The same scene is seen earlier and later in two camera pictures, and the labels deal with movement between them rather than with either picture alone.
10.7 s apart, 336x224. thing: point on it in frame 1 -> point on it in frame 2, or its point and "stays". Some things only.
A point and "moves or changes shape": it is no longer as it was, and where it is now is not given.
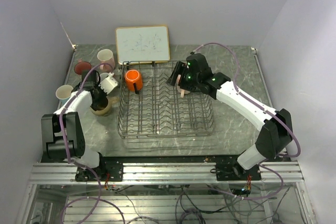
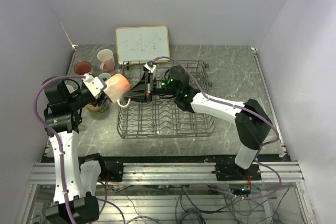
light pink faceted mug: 106,56 stays
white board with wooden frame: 143,44 stays
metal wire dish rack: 149,107 stays
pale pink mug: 181,91 moves or changes shape
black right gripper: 179,68 -> 143,90
